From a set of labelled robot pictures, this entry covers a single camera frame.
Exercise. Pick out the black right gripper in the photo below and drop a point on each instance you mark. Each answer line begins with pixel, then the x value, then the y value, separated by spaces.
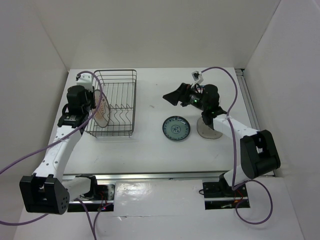
pixel 182 94

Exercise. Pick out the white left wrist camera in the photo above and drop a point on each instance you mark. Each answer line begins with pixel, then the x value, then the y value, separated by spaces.
pixel 85 80

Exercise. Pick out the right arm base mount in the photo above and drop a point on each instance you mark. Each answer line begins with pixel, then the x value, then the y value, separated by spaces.
pixel 218 195

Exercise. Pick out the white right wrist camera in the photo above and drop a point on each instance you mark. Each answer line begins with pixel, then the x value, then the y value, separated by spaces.
pixel 197 77

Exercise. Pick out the orange sunburst white plate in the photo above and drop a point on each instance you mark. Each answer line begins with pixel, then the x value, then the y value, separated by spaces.
pixel 102 116

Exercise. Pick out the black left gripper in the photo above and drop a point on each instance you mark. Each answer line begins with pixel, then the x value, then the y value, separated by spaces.
pixel 92 95

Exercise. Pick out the blue patterned small plate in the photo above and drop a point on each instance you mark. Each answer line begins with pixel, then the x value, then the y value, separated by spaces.
pixel 176 128

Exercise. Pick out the aluminium rail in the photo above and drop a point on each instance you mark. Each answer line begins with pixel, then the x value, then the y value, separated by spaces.
pixel 155 176
pixel 247 99

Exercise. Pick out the grey wire dish rack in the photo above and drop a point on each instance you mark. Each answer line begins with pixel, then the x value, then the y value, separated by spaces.
pixel 120 88

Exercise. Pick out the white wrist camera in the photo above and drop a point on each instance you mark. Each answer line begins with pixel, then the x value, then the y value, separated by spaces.
pixel 197 77
pixel 85 80

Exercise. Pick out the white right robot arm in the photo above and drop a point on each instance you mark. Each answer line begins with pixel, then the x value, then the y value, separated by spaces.
pixel 255 151

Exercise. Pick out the aluminium right side rail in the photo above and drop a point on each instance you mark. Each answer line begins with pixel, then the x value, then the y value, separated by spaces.
pixel 247 99

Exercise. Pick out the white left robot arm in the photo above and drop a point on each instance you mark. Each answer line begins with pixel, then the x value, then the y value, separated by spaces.
pixel 44 191

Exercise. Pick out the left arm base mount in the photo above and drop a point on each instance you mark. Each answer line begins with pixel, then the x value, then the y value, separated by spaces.
pixel 96 197

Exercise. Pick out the clear glass square plate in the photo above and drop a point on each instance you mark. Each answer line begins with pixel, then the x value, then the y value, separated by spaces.
pixel 206 132

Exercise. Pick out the aluminium front rail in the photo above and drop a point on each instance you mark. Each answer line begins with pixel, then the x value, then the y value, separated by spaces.
pixel 155 176

